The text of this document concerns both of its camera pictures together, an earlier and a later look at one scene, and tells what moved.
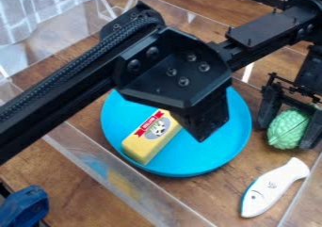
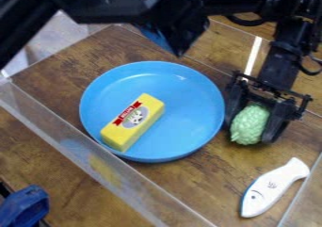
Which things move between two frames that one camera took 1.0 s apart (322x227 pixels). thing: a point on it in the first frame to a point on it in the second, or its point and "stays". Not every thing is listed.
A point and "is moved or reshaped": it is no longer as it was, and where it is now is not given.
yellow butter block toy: (147, 140) to (131, 121)
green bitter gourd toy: (288, 128) to (249, 123)
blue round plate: (186, 156) is moved or reshaped
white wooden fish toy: (268, 186) stays
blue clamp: (26, 207) stays
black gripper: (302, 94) to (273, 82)
